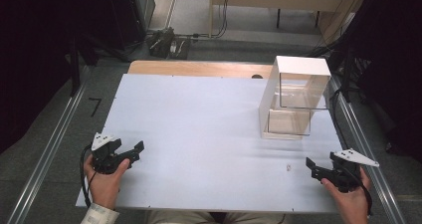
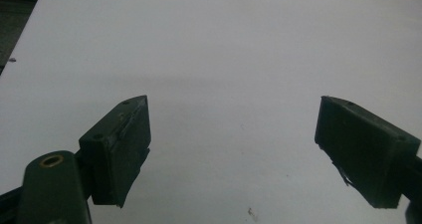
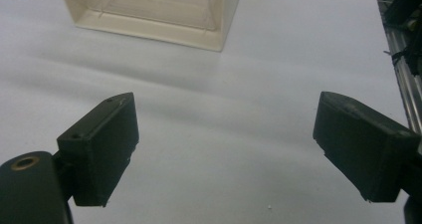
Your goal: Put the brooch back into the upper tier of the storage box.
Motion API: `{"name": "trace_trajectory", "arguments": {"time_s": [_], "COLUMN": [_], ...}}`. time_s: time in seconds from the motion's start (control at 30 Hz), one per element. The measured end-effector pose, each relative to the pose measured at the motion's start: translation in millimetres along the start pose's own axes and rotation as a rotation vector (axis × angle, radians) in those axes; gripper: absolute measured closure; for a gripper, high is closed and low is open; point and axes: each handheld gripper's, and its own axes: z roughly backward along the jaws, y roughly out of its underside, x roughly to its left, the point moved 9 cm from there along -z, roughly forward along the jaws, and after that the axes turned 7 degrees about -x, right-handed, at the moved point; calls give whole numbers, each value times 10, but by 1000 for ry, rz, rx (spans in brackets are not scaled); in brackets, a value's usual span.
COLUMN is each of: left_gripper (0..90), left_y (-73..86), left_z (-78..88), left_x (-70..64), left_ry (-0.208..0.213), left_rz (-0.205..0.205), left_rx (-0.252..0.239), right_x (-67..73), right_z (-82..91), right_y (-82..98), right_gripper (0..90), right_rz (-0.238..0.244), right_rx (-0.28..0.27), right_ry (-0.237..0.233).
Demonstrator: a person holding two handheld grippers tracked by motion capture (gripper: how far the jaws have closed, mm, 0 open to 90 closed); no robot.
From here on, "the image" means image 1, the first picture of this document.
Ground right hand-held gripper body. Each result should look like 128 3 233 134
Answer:
312 148 380 194

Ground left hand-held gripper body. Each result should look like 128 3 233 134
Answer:
91 132 141 175

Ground person's left hand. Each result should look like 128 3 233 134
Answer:
83 153 131 210

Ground person's right hand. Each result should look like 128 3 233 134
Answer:
320 166 372 224

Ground small clear plastic drawer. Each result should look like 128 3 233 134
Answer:
266 108 314 136

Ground person's left sleeve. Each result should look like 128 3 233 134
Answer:
80 202 120 224

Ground large clear plastic drawer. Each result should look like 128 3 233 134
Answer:
279 72 331 111

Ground person's legs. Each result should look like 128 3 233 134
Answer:
144 210 287 224

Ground black metal stand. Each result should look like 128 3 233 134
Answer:
68 31 101 98
336 44 366 104

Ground dark power strip bundle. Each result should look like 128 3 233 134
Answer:
146 27 192 61

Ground dark curtain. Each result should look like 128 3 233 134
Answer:
0 0 115 155
331 0 422 165

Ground black cabinet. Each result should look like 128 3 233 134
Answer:
108 0 157 52

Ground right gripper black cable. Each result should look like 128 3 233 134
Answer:
344 168 373 217

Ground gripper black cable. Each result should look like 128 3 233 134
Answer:
79 143 98 208
344 168 373 217

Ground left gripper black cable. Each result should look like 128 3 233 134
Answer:
79 143 98 208

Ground metal floor rail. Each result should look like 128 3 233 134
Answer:
6 84 88 224
328 75 408 224

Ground white drawer cabinet frame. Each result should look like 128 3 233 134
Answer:
258 55 332 140

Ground black hanging cables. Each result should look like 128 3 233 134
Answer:
216 0 231 39

